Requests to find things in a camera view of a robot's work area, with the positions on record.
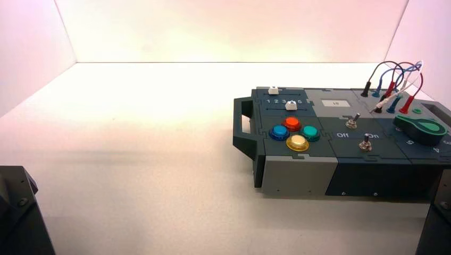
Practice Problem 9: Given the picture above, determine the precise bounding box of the green round push button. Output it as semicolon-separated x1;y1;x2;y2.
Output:
300;126;321;142

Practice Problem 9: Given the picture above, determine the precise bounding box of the green rotary dial knob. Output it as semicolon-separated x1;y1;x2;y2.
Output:
392;114;448;147

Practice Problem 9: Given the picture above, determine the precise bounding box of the yellow round push button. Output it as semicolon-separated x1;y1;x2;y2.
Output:
286;134;310;152

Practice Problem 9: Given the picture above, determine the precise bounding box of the white label display window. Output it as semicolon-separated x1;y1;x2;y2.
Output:
321;100;351;108

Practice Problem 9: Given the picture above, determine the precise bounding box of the blue round push button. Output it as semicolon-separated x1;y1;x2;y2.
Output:
269;125;290;141

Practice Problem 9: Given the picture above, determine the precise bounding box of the metal toggle switch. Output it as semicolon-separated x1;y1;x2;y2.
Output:
345;113;361;130
358;133;373;152

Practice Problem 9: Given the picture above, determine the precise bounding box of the red banana plug cable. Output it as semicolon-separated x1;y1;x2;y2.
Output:
384;62;424;114

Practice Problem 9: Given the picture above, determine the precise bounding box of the red round push button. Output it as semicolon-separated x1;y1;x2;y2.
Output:
282;117;302;132

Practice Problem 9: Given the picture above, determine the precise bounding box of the dark grey control panel box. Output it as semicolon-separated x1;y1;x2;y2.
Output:
232;86;451;197

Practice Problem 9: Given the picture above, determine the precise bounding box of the black banana plug cable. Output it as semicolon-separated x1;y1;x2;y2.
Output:
361;61;405;114

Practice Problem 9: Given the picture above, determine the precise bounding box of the blue banana plug cable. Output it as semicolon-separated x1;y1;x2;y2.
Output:
371;62;422;114

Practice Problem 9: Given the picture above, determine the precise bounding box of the white banana plug cable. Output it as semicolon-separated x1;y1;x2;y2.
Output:
370;61;424;113

